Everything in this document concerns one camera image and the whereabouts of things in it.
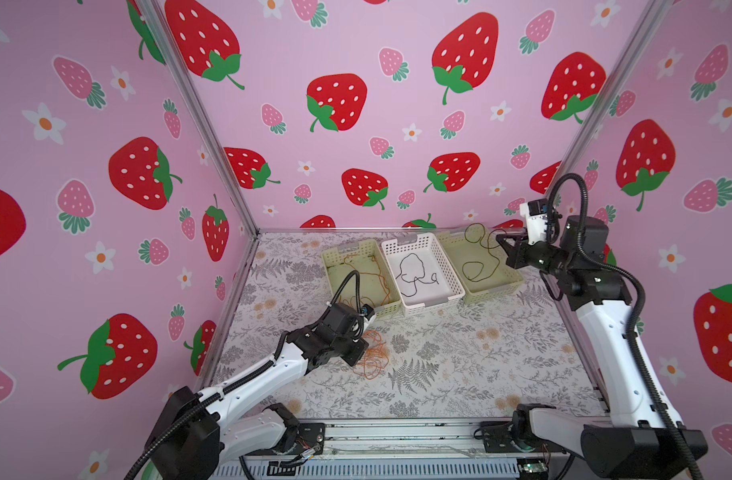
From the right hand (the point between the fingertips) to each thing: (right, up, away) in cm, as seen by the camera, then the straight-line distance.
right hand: (499, 235), depth 70 cm
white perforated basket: (-13, -11, +37) cm, 41 cm away
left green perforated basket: (-30, -15, +28) cm, 43 cm away
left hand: (-33, -29, +12) cm, 46 cm away
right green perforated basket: (+1, -6, +17) cm, 18 cm away
